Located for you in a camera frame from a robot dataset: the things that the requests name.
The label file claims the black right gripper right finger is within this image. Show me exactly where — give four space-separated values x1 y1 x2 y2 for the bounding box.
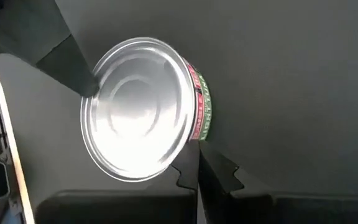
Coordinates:
199 141 358 224

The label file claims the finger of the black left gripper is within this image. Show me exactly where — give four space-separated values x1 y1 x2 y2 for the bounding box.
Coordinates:
0 0 101 98

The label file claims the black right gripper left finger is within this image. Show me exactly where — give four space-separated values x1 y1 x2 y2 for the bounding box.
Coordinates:
35 141 200 224

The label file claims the green label tuna can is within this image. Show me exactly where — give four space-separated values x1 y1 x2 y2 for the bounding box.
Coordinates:
80 36 213 183

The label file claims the black table mat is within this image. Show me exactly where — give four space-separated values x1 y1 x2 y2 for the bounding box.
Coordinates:
0 0 358 203

